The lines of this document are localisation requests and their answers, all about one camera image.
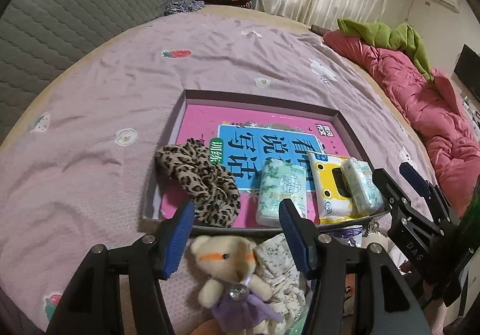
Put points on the blue white knit cloth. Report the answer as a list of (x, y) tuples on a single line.
[(183, 6)]

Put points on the purple printed bed blanket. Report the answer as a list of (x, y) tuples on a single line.
[(112, 95)]

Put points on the mint green tissue pack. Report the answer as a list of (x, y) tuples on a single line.
[(279, 185)]

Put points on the grey shallow cardboard box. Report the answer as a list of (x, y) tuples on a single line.
[(262, 99)]

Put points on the pink quilt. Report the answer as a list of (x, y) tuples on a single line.
[(412, 95)]

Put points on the beige mattress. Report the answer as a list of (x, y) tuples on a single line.
[(375, 74)]

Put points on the yellow cartoon wet wipes pack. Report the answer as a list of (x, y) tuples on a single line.
[(326, 177)]

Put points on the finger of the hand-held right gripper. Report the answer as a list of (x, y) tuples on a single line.
[(390, 189), (410, 172)]

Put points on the white floral cloth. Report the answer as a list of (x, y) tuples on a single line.
[(277, 264)]

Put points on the black television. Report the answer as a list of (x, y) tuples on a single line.
[(468, 65)]

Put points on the purple white packet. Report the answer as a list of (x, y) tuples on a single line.
[(347, 235)]

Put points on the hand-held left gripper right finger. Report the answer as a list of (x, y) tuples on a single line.
[(296, 237)]

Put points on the small beige teddy bear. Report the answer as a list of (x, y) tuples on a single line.
[(377, 243)]

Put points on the leopard print scrunchie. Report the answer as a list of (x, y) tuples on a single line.
[(210, 185)]

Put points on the leaf print tissue pack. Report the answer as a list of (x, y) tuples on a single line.
[(362, 181)]

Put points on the pink book with blue label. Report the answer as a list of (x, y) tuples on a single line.
[(202, 121)]

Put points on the grey quilted headboard cover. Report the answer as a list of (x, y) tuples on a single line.
[(75, 1)]

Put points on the green blanket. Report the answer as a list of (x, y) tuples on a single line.
[(378, 33)]

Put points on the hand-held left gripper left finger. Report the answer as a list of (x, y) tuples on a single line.
[(180, 237)]

